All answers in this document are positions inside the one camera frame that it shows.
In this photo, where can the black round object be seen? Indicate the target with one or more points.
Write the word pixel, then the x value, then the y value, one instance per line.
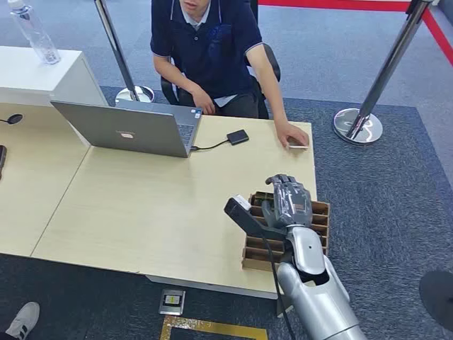
pixel 439 295

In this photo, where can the person's hand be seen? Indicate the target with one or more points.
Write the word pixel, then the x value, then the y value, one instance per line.
pixel 292 133
pixel 203 100

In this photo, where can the dark device at desk edge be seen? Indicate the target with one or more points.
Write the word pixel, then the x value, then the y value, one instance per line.
pixel 1 159

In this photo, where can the brown slotted card holder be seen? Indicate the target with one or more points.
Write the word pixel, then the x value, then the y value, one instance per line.
pixel 320 220

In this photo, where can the white sneaker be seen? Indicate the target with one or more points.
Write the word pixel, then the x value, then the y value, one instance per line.
pixel 24 321

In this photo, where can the person's left hand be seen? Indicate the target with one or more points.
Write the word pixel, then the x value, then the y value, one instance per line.
pixel 292 133

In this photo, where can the person's right hand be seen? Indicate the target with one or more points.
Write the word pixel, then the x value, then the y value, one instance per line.
pixel 203 100

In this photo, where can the white cabinet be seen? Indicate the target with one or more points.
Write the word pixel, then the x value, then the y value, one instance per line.
pixel 42 77

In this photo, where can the clear plastic water bottle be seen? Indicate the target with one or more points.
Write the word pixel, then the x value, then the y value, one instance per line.
pixel 33 30

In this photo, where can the red barrier belt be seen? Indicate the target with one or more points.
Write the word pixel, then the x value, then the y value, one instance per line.
pixel 389 11

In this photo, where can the chrome stanchion post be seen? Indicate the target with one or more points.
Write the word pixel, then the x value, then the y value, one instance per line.
pixel 120 56
pixel 378 80

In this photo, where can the black round microphone base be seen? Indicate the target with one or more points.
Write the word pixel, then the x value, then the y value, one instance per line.
pixel 13 119

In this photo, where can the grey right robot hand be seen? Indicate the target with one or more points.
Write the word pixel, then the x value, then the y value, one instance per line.
pixel 288 202

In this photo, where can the white card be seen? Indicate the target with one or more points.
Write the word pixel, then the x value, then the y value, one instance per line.
pixel 298 146

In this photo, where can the black office chair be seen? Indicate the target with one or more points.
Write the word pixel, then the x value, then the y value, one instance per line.
pixel 270 70

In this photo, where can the silver floor socket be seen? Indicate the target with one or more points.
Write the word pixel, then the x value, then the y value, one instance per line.
pixel 172 301

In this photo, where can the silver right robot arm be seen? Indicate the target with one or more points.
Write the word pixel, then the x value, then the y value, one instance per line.
pixel 315 286

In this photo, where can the silver laptop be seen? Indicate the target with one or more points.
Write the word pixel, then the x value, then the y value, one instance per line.
pixel 142 126

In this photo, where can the black external drive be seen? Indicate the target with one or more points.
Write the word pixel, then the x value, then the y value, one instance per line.
pixel 237 137

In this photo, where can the person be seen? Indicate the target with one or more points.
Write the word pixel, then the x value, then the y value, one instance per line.
pixel 212 51

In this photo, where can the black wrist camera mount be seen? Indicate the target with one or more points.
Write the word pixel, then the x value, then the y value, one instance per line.
pixel 244 215

